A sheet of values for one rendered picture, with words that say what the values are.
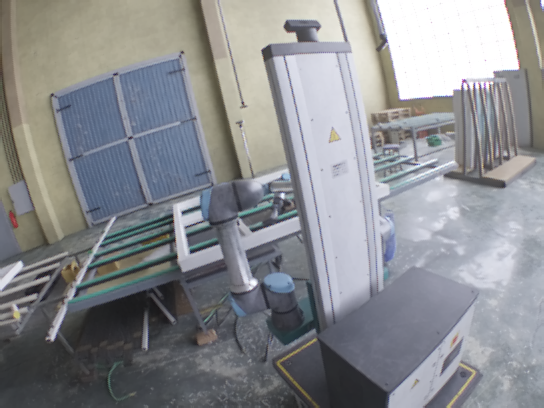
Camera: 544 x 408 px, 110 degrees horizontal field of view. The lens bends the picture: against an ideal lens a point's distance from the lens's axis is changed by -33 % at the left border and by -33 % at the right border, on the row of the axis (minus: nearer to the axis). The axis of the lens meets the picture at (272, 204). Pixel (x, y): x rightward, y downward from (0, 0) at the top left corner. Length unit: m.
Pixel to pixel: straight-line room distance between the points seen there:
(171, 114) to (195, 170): 1.73
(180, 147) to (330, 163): 7.20
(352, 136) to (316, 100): 0.19
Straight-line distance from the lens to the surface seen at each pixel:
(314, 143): 0.90
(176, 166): 8.03
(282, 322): 1.22
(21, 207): 9.28
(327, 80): 0.96
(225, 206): 1.00
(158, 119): 8.03
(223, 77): 7.99
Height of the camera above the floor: 1.57
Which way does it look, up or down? 18 degrees down
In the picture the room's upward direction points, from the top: 13 degrees counter-clockwise
